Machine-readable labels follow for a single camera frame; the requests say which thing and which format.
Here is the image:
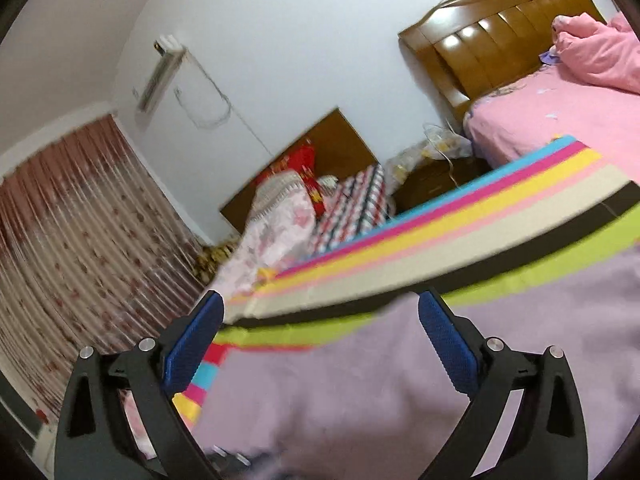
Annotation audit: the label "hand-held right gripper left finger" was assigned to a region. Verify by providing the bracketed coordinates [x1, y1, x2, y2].
[52, 290, 226, 480]

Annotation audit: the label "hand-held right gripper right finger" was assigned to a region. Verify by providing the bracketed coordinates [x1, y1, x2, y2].
[417, 289, 589, 480]

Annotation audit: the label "purple pants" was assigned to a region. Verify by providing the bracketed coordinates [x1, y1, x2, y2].
[192, 245, 640, 480]

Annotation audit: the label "tiger print blanket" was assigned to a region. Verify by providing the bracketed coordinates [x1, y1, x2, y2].
[193, 241, 241, 282]

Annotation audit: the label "striped multicolour blanket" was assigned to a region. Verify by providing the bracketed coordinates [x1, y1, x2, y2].
[170, 134, 640, 432]

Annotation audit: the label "pink floral quilt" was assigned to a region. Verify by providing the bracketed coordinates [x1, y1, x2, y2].
[122, 170, 317, 461]

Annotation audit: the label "red floral curtain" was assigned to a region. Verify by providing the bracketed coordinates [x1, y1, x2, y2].
[0, 114, 217, 433]

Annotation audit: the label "dark wooden nightstand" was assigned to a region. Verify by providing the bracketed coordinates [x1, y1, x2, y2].
[392, 156, 497, 214]

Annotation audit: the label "red plaid bed sheet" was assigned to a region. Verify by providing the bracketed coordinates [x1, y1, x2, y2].
[304, 162, 399, 257]

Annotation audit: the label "clear plastic bags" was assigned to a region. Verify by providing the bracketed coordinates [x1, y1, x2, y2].
[385, 132, 474, 182]

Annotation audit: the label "red pillow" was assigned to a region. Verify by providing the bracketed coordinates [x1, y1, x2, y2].
[254, 146, 324, 212]

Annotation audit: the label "dark wooden headboard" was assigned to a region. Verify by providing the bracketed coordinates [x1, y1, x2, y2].
[220, 106, 379, 235]

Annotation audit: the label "pink bed sheet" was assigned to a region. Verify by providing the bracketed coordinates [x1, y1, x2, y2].
[462, 62, 640, 184]

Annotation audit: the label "white air conditioner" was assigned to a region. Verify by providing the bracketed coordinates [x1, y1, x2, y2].
[134, 33, 187, 115]

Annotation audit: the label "light brown wooden headboard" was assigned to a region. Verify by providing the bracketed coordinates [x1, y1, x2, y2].
[398, 0, 609, 122]

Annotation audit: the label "white charger cable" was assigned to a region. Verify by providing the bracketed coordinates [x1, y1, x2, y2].
[422, 122, 464, 189]

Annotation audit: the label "white air conditioner cable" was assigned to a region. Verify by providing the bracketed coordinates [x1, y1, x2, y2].
[172, 51, 274, 159]

